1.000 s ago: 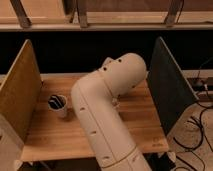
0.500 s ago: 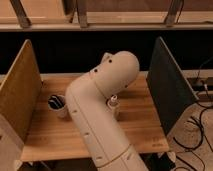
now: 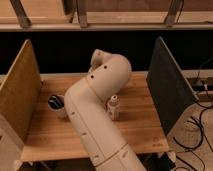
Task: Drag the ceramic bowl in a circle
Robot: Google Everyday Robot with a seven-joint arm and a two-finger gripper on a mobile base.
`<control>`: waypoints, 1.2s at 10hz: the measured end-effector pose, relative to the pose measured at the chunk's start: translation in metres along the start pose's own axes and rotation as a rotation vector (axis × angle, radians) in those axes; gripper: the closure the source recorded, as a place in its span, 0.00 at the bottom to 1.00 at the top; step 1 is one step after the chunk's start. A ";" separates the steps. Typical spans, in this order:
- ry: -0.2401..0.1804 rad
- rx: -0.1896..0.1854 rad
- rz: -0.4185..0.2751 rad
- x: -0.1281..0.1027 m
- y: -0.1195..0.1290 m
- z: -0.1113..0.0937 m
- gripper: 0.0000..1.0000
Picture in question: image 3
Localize black cables on floor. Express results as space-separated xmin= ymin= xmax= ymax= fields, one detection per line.
xmin=171 ymin=56 xmax=213 ymax=171

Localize left wooden side panel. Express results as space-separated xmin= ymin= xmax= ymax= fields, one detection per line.
xmin=0 ymin=39 xmax=42 ymax=144

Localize right dark side panel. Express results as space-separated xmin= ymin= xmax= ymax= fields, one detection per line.
xmin=146 ymin=37 xmax=198 ymax=135

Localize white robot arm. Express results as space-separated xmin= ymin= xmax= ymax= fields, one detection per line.
xmin=64 ymin=49 xmax=146 ymax=171

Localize wooden shelf frame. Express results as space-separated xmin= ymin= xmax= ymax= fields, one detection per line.
xmin=0 ymin=0 xmax=213 ymax=32

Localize white bottle with red cap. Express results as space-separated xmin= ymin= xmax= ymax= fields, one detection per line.
xmin=107 ymin=95 xmax=120 ymax=120

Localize white cup with black items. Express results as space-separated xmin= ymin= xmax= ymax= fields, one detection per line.
xmin=48 ymin=95 xmax=67 ymax=119

